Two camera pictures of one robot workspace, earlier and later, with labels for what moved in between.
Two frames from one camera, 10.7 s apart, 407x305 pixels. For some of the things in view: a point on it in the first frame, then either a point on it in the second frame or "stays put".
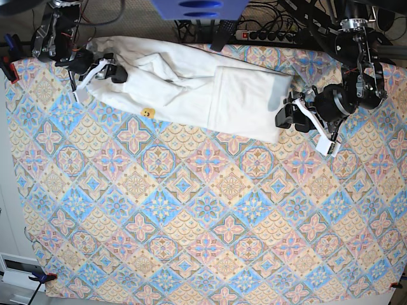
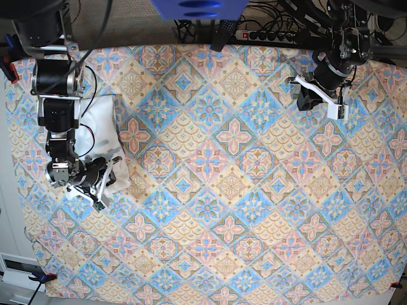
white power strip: (266, 36) stays put
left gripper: (103, 67) to (89, 181)
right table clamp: (396, 284) stays put
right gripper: (287, 115) to (315, 93)
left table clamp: (43, 278) stays put
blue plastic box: (201, 9) stays put
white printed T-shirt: (194, 84) to (100, 138)
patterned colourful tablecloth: (133, 206) stays put
